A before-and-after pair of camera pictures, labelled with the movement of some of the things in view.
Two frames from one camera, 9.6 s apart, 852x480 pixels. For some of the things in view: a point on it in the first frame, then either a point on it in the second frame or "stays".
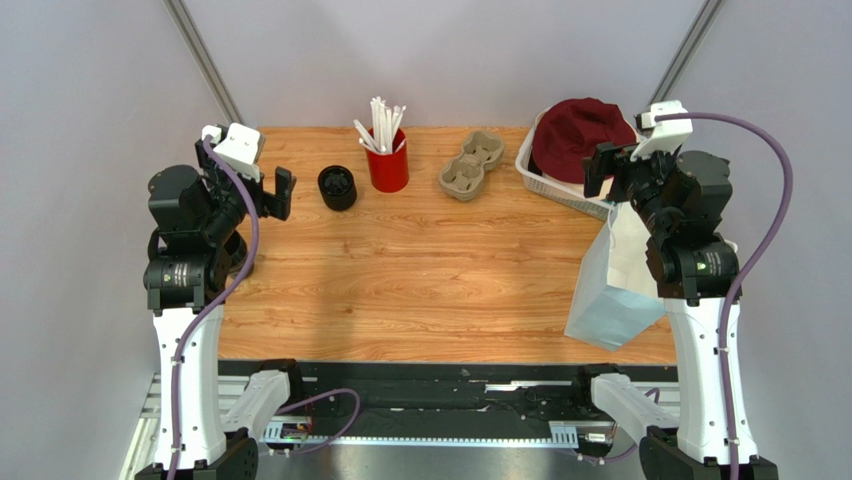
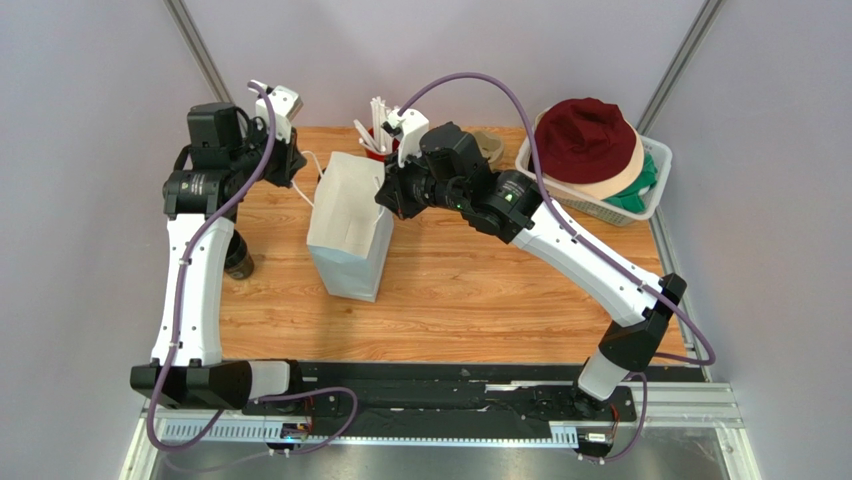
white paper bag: [615, 294] -> [350, 238]
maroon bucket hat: [568, 131] stays
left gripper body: [220, 182] -> [278, 168]
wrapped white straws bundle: [384, 124] stays
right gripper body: [614, 173] -> [391, 193]
